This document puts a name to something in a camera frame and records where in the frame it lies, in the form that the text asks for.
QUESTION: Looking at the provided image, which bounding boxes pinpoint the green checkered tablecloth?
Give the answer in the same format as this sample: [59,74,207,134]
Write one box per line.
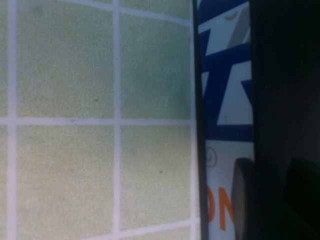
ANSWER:
[0,0,202,240]

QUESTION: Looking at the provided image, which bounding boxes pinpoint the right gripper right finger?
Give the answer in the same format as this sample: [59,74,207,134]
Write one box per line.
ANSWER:
[282,156,320,226]

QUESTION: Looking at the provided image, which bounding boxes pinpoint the black printed glasses case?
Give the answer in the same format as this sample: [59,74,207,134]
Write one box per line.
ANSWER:
[191,0,320,240]

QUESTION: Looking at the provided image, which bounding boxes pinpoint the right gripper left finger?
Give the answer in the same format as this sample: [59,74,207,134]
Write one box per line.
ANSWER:
[231,157,255,240]

